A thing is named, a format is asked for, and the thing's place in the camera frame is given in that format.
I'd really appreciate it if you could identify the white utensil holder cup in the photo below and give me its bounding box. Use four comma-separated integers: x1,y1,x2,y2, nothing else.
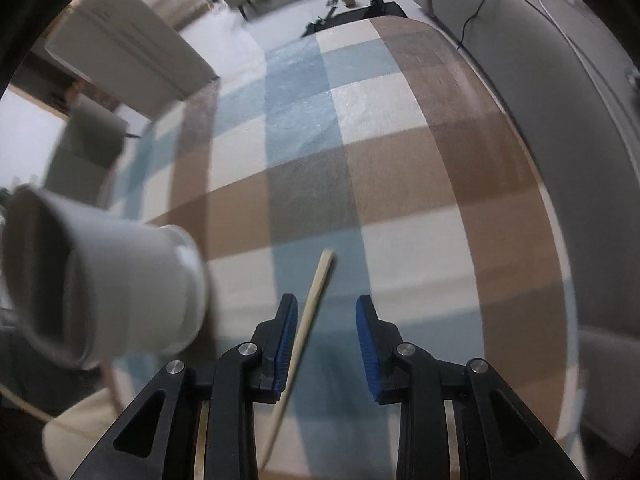
1,186,208,368

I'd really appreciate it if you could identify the grey ottoman near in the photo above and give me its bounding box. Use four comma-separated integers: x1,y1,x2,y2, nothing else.
42,94,128,207

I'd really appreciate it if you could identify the plaid tablecloth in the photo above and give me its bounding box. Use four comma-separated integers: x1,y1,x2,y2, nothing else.
107,16,577,479

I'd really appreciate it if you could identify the white suitcase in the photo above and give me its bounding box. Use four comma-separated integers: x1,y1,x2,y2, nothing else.
44,0,217,118

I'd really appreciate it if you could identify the grey sofa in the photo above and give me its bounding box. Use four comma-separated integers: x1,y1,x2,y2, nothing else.
414,0,639,454

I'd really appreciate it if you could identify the wooden chopstick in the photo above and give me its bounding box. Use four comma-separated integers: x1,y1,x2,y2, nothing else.
257,248,334,471

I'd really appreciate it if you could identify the black bag on floor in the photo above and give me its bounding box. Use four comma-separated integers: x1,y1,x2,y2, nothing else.
302,0,407,38

